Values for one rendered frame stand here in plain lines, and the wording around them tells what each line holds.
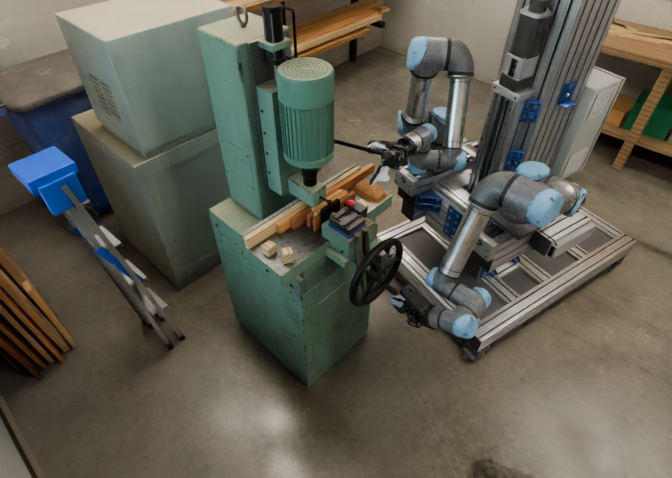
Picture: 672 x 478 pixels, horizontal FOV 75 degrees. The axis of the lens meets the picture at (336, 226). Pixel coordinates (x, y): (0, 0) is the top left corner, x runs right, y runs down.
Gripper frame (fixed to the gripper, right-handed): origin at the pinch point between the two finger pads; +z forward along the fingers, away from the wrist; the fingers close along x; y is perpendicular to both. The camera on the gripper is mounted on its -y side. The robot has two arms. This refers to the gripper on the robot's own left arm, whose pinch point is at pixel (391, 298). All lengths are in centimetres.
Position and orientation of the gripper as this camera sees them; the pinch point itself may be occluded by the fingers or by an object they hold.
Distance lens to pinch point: 170.1
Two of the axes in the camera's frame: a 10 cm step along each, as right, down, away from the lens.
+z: -6.0, -0.9, 8.0
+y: 3.9, 8.4, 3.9
